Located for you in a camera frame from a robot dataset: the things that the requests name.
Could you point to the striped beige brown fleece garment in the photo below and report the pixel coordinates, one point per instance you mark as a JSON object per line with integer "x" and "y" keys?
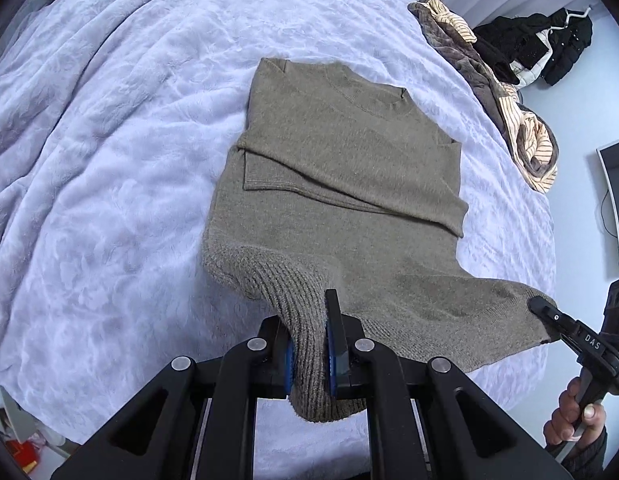
{"x": 534, "y": 145}

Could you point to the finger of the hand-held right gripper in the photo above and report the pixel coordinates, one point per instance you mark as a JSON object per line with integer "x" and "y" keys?
{"x": 574, "y": 332}

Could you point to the olive brown knit sweater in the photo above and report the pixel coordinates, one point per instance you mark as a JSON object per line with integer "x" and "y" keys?
{"x": 349, "y": 160}

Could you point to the person's right forearm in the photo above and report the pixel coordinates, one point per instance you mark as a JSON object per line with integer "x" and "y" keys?
{"x": 584, "y": 462}

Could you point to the red packet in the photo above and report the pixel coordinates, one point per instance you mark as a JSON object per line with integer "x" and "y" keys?
{"x": 21, "y": 455}

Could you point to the lavender plush blanket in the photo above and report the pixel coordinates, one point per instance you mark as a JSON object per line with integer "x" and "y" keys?
{"x": 114, "y": 160}

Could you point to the black garment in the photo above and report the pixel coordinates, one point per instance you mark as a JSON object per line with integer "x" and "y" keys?
{"x": 504, "y": 72}

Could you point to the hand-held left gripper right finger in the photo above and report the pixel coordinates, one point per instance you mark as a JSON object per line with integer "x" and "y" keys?
{"x": 332, "y": 360}

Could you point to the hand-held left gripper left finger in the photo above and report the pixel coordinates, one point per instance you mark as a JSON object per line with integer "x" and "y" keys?
{"x": 289, "y": 367}

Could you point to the person's right hand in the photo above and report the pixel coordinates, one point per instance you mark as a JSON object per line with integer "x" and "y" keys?
{"x": 564, "y": 420}

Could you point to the white clothes hanger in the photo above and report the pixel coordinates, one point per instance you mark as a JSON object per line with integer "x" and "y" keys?
{"x": 584, "y": 11}

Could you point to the white box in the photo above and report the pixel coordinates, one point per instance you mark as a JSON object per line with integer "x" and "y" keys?
{"x": 9, "y": 412}

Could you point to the black jacket with white lining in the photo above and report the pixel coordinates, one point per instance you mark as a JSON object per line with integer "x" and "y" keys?
{"x": 569, "y": 45}

